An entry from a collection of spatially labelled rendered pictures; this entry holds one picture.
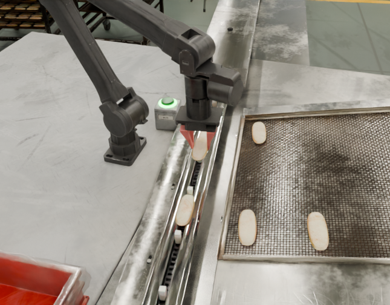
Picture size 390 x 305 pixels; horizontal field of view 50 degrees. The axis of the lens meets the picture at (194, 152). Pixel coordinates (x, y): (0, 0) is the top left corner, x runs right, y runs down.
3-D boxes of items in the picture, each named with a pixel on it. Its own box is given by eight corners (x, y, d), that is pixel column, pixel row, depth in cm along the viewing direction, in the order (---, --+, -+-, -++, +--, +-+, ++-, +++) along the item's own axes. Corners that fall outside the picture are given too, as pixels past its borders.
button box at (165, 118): (161, 124, 137) (159, 94, 130) (185, 126, 136) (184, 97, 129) (155, 139, 131) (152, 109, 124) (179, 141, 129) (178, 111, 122)
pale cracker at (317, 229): (305, 213, 87) (305, 209, 87) (324, 212, 87) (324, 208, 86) (310, 251, 80) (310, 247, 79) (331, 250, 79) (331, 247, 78)
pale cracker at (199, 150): (196, 136, 107) (196, 132, 107) (211, 137, 107) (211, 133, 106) (189, 160, 99) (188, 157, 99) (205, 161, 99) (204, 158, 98)
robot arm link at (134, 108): (123, 124, 120) (110, 133, 116) (118, 92, 113) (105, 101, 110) (149, 133, 116) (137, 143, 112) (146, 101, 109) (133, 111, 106)
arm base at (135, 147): (121, 136, 126) (103, 161, 117) (118, 114, 121) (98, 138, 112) (147, 141, 124) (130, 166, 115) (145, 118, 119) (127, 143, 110)
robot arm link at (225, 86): (199, 34, 90) (178, 48, 85) (248, 43, 85) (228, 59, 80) (202, 83, 98) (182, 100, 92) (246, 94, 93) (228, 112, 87)
